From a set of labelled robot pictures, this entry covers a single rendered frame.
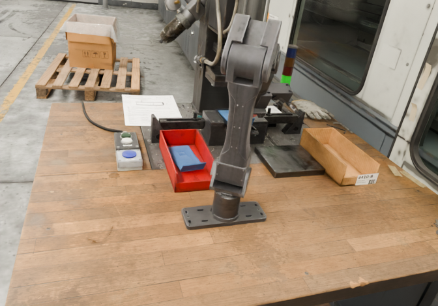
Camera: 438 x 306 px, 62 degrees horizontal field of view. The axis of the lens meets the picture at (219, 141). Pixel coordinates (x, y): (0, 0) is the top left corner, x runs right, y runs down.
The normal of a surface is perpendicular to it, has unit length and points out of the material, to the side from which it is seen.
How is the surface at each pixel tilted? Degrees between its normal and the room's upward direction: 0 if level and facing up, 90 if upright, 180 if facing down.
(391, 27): 90
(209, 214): 0
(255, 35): 68
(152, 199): 0
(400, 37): 90
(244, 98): 96
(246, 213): 0
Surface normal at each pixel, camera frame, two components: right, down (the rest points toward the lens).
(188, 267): 0.12, -0.88
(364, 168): -0.95, 0.04
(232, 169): -0.28, 0.50
